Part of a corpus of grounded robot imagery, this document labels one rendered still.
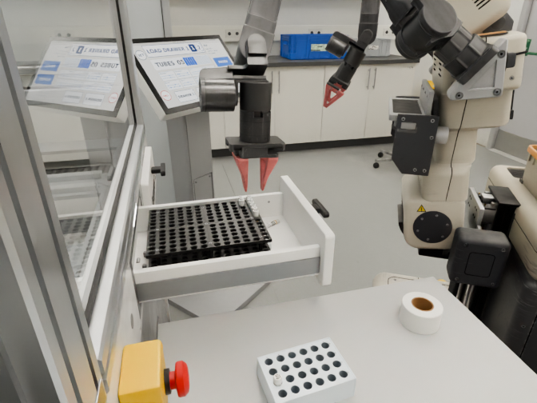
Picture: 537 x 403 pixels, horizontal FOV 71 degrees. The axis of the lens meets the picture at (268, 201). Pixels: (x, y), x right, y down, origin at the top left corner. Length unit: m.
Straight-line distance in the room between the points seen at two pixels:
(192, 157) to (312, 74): 2.40
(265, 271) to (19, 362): 0.46
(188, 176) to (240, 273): 1.07
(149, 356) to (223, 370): 0.20
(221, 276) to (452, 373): 0.40
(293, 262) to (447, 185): 0.58
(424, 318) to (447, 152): 0.55
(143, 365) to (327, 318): 0.38
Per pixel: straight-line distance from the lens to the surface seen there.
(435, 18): 0.88
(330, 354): 0.65
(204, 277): 0.67
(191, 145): 1.67
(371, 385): 0.66
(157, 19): 2.31
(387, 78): 4.24
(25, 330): 0.27
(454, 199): 1.15
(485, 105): 1.12
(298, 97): 3.87
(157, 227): 0.76
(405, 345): 0.73
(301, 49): 3.97
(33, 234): 0.27
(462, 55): 0.91
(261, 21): 0.74
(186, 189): 1.74
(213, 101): 0.66
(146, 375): 0.48
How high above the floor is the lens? 1.26
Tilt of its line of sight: 26 degrees down
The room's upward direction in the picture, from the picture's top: straight up
